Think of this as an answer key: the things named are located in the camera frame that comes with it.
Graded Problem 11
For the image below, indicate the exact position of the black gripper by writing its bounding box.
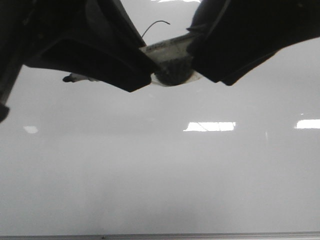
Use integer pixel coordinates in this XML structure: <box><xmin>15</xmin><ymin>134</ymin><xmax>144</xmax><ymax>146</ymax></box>
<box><xmin>0</xmin><ymin>0</ymin><xmax>158</xmax><ymax>121</ymax></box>

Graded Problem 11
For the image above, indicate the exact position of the white glossy whiteboard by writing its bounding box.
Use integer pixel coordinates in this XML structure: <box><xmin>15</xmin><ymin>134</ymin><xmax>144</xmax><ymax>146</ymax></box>
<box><xmin>0</xmin><ymin>0</ymin><xmax>320</xmax><ymax>236</ymax></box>

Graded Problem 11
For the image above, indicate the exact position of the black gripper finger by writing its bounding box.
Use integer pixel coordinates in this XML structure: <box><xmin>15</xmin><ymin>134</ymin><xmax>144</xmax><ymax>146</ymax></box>
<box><xmin>188</xmin><ymin>0</ymin><xmax>320</xmax><ymax>86</ymax></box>

